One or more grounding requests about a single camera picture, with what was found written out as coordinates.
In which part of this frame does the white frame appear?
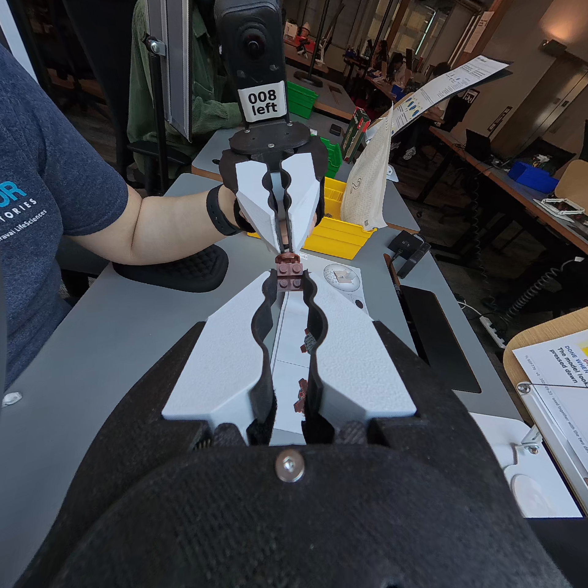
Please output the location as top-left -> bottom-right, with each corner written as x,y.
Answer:
533,198 -> 583,217

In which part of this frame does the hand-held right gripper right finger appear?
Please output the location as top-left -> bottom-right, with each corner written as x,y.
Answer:
301,270 -> 418,445

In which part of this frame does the black toy brick box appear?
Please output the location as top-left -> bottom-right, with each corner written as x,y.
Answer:
342,108 -> 371,164

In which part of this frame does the white stand base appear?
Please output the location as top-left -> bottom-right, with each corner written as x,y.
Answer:
469,411 -> 584,519

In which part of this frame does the aluminium post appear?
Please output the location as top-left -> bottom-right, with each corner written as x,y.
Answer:
145,0 -> 193,141

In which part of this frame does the round wooden board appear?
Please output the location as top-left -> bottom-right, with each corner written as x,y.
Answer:
503,307 -> 588,414

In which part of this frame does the person's left hand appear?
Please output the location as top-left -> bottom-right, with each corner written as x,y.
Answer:
222,186 -> 241,228

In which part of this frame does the black mat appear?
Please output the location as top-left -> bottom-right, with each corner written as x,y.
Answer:
399,285 -> 482,394

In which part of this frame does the person's navy t-shirt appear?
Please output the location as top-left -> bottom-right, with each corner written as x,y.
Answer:
0,43 -> 129,391

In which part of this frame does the person's left forearm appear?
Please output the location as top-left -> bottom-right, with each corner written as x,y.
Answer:
64,184 -> 217,266

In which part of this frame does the wooden desk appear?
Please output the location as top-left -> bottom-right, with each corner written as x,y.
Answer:
429,125 -> 588,254

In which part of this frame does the printed paper sheet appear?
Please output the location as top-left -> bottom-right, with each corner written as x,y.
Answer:
390,56 -> 513,135

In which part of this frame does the white power strip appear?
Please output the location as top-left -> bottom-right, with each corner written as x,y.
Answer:
480,315 -> 507,348

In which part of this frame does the wooden chair back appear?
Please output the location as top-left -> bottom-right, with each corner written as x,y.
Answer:
553,159 -> 588,213

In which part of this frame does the black coiled cable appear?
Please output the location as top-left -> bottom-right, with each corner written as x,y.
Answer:
503,271 -> 554,320

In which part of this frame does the white paper bag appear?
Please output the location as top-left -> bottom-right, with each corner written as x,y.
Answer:
340,103 -> 395,232

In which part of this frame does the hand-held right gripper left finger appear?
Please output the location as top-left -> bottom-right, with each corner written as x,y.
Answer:
162,270 -> 278,446

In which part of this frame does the blue plastic bin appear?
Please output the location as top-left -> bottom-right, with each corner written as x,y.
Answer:
507,161 -> 560,194

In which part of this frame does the brown toy brick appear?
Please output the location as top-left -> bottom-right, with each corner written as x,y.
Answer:
276,257 -> 305,293

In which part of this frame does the printed instruction sheet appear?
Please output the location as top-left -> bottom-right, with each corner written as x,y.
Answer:
512,328 -> 588,490

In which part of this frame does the black wristwatch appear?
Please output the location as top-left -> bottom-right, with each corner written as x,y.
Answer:
206,184 -> 242,236

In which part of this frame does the yellow plastic bin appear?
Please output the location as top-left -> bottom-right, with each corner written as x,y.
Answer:
248,177 -> 377,261

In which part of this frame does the black laptop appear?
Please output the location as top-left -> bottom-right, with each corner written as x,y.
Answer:
465,129 -> 492,161

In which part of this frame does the white instruction booklet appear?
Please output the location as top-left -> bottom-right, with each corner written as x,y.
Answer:
269,253 -> 372,446

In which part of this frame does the black armrest pad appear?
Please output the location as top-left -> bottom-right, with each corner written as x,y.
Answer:
112,244 -> 229,293

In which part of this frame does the black power adapter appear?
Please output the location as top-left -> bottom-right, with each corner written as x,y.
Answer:
387,230 -> 432,279

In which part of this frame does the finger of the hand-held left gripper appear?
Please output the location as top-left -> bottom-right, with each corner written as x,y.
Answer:
235,162 -> 283,253
279,153 -> 321,253

